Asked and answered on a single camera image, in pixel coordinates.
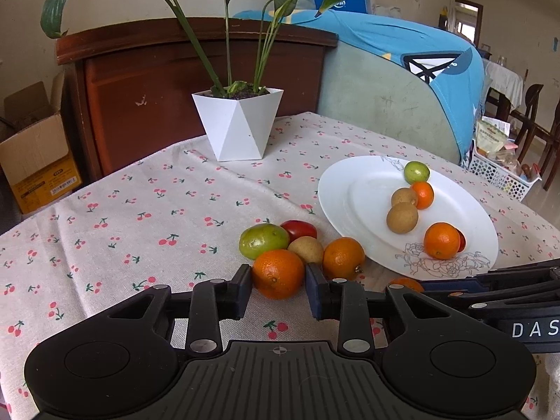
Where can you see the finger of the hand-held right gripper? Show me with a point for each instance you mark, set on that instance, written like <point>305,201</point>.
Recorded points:
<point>450,285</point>
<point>503,297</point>

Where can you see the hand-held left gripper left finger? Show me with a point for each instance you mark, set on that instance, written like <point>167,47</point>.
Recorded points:
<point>245,291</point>

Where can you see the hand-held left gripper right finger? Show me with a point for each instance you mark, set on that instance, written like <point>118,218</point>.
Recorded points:
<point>314,291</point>

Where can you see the red cherry tomato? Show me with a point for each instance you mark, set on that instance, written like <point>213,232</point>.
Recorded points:
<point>462,240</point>
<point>299,229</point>

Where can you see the large brown round fruit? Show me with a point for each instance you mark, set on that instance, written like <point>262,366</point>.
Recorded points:
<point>402,218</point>

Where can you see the small orange mandarin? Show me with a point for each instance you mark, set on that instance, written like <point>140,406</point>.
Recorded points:
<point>424,194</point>

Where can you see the small brown round fruit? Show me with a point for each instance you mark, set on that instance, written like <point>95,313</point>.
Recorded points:
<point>306,249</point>
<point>402,195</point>

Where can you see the white plate with line drawing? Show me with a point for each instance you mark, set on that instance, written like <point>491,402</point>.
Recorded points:
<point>363,192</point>

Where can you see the small green fruit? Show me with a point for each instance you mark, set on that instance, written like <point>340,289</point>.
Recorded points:
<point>416,171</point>

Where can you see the large green fruit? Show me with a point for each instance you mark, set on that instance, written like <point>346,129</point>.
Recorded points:
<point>264,241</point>

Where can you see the cherry print tablecloth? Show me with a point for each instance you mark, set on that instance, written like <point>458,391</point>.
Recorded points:
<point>153,227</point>

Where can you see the white plastic basket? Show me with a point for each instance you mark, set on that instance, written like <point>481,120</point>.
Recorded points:
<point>498,175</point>

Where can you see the green snack packet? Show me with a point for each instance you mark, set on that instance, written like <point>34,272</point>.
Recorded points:
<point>492,135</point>

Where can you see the white faceted plant pot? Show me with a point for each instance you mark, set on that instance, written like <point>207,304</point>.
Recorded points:
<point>236,127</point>

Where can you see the dark wooden chair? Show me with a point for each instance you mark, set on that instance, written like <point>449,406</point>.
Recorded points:
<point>536,122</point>

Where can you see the pale green upholstered furniture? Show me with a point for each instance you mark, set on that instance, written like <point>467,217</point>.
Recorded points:
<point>376,96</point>

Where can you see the table with white cloth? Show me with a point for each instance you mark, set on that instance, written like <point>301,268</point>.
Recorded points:
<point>503,78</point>

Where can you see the dark wooden cabinet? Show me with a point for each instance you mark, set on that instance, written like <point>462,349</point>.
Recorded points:
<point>144,83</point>

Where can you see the open cardboard box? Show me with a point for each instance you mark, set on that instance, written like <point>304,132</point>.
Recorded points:
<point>35,157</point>

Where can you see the blue printed cloth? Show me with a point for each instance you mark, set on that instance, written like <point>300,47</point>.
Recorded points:
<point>393,39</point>

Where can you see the green leafy plant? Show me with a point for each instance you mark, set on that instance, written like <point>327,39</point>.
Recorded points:
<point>192,30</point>

